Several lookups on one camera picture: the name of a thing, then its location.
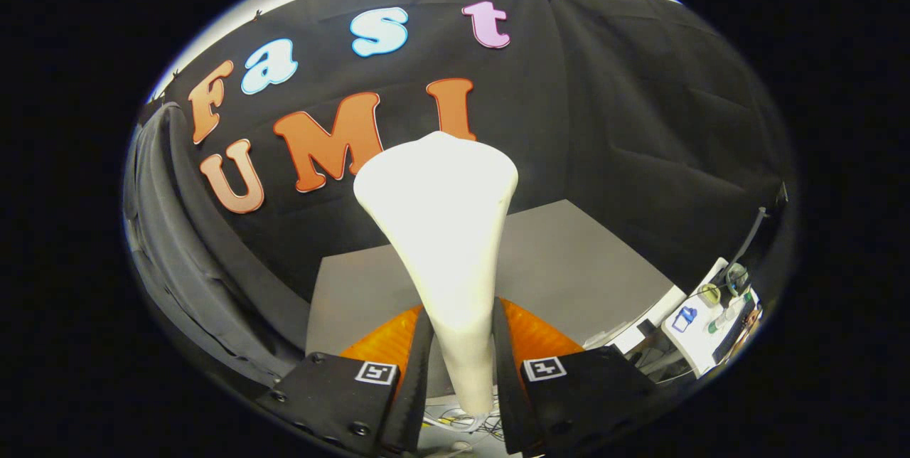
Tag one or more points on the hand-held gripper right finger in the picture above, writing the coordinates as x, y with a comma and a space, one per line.
508, 387

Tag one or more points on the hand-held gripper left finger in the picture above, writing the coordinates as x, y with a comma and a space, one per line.
416, 387

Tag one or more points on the white garment steamer head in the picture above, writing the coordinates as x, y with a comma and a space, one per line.
441, 230

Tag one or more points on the dark grey collared shirt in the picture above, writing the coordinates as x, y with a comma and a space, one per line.
185, 259

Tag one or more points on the grey cabinet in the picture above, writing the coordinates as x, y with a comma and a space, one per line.
569, 266

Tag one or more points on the blue and white bottle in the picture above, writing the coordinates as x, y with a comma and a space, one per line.
684, 318

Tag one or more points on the green-capped clear bottle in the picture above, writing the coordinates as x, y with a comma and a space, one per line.
714, 326

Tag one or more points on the round yellowish container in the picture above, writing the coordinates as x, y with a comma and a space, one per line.
709, 294

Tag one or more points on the black keyboard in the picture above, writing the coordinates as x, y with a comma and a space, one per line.
734, 333

